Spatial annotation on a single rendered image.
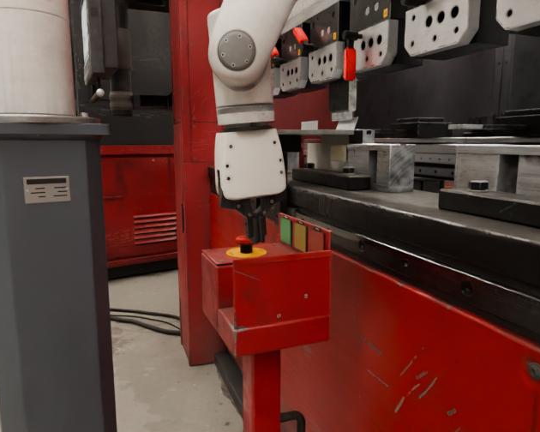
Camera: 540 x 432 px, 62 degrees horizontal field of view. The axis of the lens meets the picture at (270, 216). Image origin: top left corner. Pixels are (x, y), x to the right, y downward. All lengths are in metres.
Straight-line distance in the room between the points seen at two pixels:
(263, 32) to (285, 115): 1.44
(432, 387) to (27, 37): 0.73
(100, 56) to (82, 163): 1.32
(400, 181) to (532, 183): 0.32
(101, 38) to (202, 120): 0.50
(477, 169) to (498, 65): 0.76
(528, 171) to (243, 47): 0.40
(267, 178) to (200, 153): 1.24
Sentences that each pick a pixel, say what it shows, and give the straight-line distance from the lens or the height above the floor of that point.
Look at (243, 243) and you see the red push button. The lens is 0.78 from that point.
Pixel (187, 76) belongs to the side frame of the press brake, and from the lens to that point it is 1.90.
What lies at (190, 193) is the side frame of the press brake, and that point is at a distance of 1.90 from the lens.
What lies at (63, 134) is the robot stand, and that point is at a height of 0.98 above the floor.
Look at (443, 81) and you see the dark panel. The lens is 1.65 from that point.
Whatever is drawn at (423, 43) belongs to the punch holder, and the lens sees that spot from 0.84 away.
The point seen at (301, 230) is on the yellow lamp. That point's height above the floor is 0.82.
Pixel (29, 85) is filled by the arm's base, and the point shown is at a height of 1.05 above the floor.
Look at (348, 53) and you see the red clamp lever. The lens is 0.98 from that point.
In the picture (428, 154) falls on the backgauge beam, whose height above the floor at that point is 0.94.
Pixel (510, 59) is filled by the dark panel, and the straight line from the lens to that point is 1.46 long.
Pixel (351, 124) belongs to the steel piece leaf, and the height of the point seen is 1.01.
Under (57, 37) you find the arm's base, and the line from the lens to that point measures 0.75.
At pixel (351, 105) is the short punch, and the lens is 1.11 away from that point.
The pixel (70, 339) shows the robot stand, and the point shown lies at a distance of 0.76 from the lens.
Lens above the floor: 0.97
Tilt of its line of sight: 9 degrees down
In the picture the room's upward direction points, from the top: straight up
